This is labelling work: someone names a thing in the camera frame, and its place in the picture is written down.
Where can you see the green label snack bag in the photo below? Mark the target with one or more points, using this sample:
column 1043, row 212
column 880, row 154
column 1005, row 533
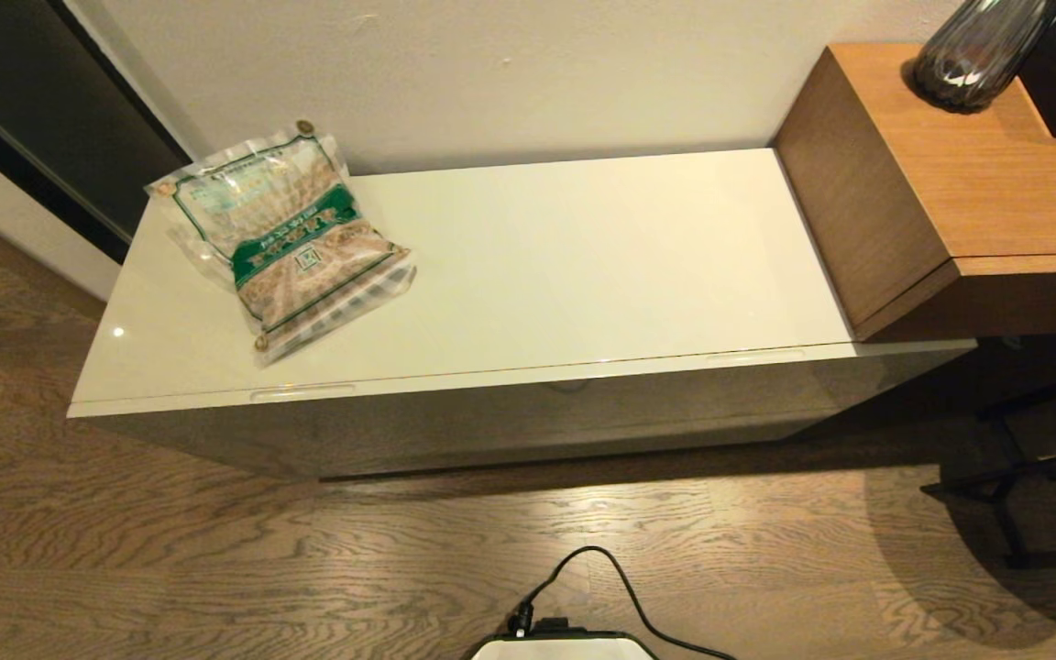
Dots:
column 294, row 247

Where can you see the white glossy low cabinet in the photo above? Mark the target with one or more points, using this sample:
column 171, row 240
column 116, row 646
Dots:
column 583, row 257

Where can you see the brown wooden desk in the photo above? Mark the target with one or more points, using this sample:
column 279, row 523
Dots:
column 950, row 202

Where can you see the dark ribbed glass vase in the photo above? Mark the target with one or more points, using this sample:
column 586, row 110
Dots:
column 977, row 55

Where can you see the dark sliding door panel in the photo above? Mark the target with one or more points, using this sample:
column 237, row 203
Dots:
column 42, row 101

